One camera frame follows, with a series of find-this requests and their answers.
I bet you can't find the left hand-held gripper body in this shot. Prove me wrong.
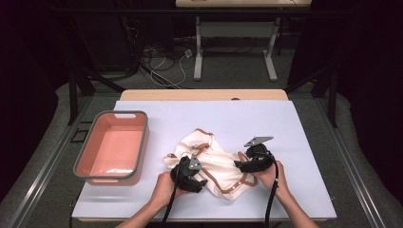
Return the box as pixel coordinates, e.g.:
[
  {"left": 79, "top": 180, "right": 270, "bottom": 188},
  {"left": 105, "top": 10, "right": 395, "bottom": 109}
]
[{"left": 169, "top": 155, "right": 203, "bottom": 193}]

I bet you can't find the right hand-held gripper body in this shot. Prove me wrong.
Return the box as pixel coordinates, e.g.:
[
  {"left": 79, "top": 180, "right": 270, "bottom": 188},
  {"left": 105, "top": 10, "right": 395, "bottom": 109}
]
[{"left": 243, "top": 136, "right": 276, "bottom": 174}]

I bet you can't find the cream baby vest brown trim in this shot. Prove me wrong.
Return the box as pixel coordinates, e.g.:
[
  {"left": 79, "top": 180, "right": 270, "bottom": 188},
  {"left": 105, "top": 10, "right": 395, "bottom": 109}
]
[{"left": 163, "top": 127, "right": 259, "bottom": 202}]

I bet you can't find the pink plastic basket grey rim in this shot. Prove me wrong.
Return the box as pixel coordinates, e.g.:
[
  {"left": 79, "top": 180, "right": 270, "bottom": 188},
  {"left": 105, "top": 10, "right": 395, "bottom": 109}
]
[{"left": 72, "top": 109, "right": 150, "bottom": 186}]

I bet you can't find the person's left hand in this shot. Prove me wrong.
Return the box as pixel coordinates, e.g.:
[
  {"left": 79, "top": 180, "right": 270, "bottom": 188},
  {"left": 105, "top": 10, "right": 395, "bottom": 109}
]
[{"left": 150, "top": 172, "right": 188, "bottom": 208}]

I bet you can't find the person's right hand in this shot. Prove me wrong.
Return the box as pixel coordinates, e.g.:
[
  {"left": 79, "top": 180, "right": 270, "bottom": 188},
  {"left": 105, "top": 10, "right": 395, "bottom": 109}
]
[{"left": 253, "top": 161, "right": 289, "bottom": 200}]

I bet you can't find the white table cover sheet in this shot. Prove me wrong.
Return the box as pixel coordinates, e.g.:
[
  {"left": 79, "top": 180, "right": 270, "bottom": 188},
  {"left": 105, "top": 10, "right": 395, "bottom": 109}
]
[{"left": 71, "top": 100, "right": 337, "bottom": 220}]

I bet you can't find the black metal stand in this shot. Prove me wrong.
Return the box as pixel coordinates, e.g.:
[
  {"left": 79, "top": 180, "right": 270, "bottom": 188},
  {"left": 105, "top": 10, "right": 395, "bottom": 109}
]
[
  {"left": 284, "top": 67, "right": 338, "bottom": 128},
  {"left": 67, "top": 67, "right": 126, "bottom": 126}
]

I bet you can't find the white-legged desk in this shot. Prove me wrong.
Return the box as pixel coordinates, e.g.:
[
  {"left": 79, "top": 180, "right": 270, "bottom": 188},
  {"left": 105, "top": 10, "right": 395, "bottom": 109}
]
[{"left": 175, "top": 0, "right": 313, "bottom": 83}]

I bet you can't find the dark curtain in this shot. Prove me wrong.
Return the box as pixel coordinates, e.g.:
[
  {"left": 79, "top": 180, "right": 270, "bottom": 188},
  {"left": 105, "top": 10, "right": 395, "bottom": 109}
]
[
  {"left": 0, "top": 0, "right": 70, "bottom": 200},
  {"left": 288, "top": 0, "right": 403, "bottom": 203}
]

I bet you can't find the black horizontal crossbar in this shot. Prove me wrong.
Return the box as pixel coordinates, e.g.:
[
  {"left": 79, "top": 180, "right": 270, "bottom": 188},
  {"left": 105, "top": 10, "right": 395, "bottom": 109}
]
[{"left": 47, "top": 8, "right": 350, "bottom": 17}]

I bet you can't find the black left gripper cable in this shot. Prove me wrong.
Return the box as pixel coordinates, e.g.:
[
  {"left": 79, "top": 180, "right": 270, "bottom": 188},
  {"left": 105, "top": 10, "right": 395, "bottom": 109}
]
[{"left": 161, "top": 164, "right": 182, "bottom": 228}]

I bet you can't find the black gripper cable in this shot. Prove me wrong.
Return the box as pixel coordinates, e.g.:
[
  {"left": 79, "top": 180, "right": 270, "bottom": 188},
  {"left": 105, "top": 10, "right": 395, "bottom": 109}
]
[
  {"left": 264, "top": 151, "right": 280, "bottom": 228},
  {"left": 161, "top": 164, "right": 182, "bottom": 228}
]

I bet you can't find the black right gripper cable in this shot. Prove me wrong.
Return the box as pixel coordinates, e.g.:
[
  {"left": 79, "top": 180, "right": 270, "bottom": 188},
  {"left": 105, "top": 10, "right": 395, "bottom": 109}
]
[{"left": 264, "top": 151, "right": 280, "bottom": 228}]

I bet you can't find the metal floor rail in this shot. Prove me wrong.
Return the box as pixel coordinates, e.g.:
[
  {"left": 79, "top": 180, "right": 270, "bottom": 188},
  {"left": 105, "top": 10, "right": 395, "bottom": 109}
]
[
  {"left": 9, "top": 94, "right": 93, "bottom": 228},
  {"left": 315, "top": 98, "right": 386, "bottom": 228}
]

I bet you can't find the white floor cable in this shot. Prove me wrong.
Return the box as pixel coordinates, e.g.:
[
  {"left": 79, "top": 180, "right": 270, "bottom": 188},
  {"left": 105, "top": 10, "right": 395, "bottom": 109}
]
[{"left": 150, "top": 50, "right": 188, "bottom": 88}]

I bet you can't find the black cable bundle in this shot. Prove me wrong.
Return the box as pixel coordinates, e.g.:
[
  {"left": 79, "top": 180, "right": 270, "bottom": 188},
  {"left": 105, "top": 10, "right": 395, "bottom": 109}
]
[{"left": 122, "top": 15, "right": 150, "bottom": 77}]

